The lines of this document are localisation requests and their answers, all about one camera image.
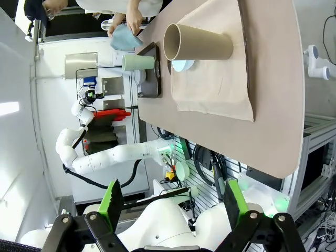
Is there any person's right forearm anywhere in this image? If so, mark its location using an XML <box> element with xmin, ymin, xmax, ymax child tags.
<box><xmin>111</xmin><ymin>12</ymin><xmax>127</xmax><ymax>28</ymax></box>

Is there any aluminium frame rack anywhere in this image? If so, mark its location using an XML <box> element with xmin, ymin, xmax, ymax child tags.
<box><xmin>282</xmin><ymin>112</ymin><xmax>336</xmax><ymax>224</ymax></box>

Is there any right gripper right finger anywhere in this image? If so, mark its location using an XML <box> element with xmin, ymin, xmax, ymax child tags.
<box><xmin>215</xmin><ymin>178</ymin><xmax>307</xmax><ymax>252</ymax></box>

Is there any small grey metal plate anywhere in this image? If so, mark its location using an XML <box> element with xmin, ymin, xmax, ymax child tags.
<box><xmin>102</xmin><ymin>99</ymin><xmax>126</xmax><ymax>111</ymax></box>
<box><xmin>101</xmin><ymin>76</ymin><xmax>124</xmax><ymax>96</ymax></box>

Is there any red plastic rack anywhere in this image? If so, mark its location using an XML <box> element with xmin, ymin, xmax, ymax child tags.
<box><xmin>93</xmin><ymin>109</ymin><xmax>131</xmax><ymax>122</ymax></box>

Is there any beige brown cloth mat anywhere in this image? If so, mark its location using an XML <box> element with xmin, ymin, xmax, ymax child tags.
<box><xmin>170</xmin><ymin>0</ymin><xmax>256</xmax><ymax>122</ymax></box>

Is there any person in white shirt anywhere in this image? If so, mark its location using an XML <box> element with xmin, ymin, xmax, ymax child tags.
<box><xmin>75</xmin><ymin>0</ymin><xmax>163</xmax><ymax>20</ymax></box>

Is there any coiled black cable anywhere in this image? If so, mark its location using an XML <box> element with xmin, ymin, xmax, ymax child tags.
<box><xmin>194</xmin><ymin>145</ymin><xmax>224</xmax><ymax>187</ymax></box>

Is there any light blue bowl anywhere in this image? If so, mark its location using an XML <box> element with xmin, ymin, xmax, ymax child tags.
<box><xmin>171</xmin><ymin>59</ymin><xmax>195</xmax><ymax>73</ymax></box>

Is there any thick black arm hose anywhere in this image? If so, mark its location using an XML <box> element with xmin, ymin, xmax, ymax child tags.
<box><xmin>62</xmin><ymin>159</ymin><xmax>142</xmax><ymax>191</ymax></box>

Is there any light green tall cup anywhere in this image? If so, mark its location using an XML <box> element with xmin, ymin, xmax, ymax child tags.
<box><xmin>121</xmin><ymin>54</ymin><xmax>155</xmax><ymax>72</ymax></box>

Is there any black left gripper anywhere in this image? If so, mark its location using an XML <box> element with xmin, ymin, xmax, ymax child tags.
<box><xmin>83</xmin><ymin>90</ymin><xmax>106</xmax><ymax>102</ymax></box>

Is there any bystander in dark clothes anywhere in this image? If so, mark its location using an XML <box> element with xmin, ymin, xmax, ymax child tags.
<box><xmin>23</xmin><ymin>0</ymin><xmax>66</xmax><ymax>29</ymax></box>

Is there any tan brown tall cup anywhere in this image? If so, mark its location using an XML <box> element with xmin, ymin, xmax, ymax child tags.
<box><xmin>163</xmin><ymin>23</ymin><xmax>234</xmax><ymax>61</ymax></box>

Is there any person's left hand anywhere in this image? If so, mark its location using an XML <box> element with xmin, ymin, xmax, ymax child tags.
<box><xmin>126</xmin><ymin>10</ymin><xmax>144</xmax><ymax>36</ymax></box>

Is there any grey slotted panel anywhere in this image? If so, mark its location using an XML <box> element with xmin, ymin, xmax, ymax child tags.
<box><xmin>167</xmin><ymin>136</ymin><xmax>253</xmax><ymax>218</ymax></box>

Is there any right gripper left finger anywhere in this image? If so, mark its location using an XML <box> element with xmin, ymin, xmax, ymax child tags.
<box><xmin>41</xmin><ymin>178</ymin><xmax>144</xmax><ymax>252</ymax></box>

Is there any large grey metal plate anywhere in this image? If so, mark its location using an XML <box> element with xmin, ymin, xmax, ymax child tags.
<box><xmin>64</xmin><ymin>51</ymin><xmax>98</xmax><ymax>80</ymax></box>

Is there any black handheld tool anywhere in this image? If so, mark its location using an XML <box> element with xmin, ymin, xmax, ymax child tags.
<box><xmin>212</xmin><ymin>154</ymin><xmax>226</xmax><ymax>203</ymax></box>

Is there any teal cloth mat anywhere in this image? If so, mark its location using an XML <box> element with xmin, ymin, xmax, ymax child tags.
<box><xmin>109</xmin><ymin>24</ymin><xmax>144</xmax><ymax>50</ymax></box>

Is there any thin black wall cable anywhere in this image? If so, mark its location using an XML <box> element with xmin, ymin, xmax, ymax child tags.
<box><xmin>322</xmin><ymin>14</ymin><xmax>336</xmax><ymax>66</ymax></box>

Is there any person's left forearm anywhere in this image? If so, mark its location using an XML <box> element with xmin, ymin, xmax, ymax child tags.
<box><xmin>125</xmin><ymin>0</ymin><xmax>140</xmax><ymax>16</ymax></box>

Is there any white bowl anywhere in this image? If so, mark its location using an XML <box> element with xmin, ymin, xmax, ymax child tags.
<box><xmin>133</xmin><ymin>69</ymin><xmax>147</xmax><ymax>86</ymax></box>

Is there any pale green spare bowl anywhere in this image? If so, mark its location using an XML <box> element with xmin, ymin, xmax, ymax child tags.
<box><xmin>175</xmin><ymin>161</ymin><xmax>191</xmax><ymax>182</ymax></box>

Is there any white pipe fitting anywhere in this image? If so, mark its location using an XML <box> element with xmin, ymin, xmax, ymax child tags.
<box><xmin>303</xmin><ymin>44</ymin><xmax>332</xmax><ymax>79</ymax></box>

